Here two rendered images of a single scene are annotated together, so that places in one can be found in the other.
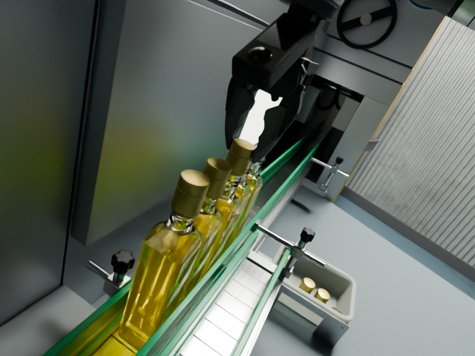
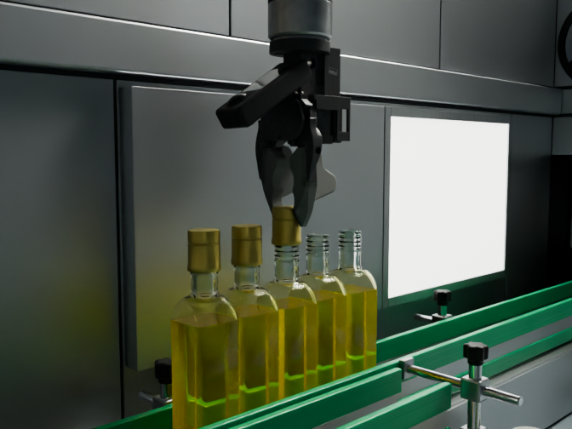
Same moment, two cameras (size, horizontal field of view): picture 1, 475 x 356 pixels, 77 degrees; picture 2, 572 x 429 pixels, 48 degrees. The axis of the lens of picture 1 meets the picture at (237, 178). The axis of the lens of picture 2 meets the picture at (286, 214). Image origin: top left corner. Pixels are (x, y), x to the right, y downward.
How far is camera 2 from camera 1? 0.47 m
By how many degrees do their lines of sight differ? 37
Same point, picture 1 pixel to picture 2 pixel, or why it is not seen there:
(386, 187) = not seen: outside the picture
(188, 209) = (198, 261)
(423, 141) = not seen: outside the picture
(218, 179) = (243, 239)
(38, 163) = (80, 260)
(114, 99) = (138, 189)
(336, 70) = not seen: outside the picture
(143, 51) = (159, 142)
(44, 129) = (82, 225)
